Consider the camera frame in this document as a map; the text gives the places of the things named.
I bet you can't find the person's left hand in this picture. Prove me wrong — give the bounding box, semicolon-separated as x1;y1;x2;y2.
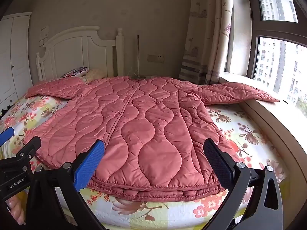
5;191;27;224

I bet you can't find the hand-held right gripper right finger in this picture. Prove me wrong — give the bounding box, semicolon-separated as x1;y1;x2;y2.
203;138;284;230

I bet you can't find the white wooden headboard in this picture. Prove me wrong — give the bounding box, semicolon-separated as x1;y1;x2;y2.
36;26;125;82

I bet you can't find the pink quilted jacket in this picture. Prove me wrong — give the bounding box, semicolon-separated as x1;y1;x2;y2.
24;75;281;200

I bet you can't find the dark framed window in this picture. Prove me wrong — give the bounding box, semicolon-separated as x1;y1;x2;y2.
245;0;307;115

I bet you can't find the patterned curtain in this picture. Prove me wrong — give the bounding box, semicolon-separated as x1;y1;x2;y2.
179;0;234;85

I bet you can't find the floral bed sheet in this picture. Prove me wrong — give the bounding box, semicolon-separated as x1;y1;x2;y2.
0;93;288;230

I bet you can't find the purple patterned pillow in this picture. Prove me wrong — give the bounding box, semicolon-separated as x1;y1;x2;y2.
60;67;90;78

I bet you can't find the white wardrobe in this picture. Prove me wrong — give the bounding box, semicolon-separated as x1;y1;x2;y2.
0;12;33;106

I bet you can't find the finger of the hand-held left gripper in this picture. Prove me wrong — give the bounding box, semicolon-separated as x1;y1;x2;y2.
0;127;15;147
0;136;42;166

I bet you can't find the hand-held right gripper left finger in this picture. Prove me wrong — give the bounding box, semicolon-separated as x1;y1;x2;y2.
25;139;106;230

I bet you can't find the white cable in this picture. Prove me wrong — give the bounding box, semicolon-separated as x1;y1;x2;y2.
128;69;145;79

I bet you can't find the beige window sill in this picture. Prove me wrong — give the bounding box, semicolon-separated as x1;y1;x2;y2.
219;72;307;197

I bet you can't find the cream pillow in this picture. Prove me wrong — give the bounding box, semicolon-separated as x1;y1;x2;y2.
82;69;106;82

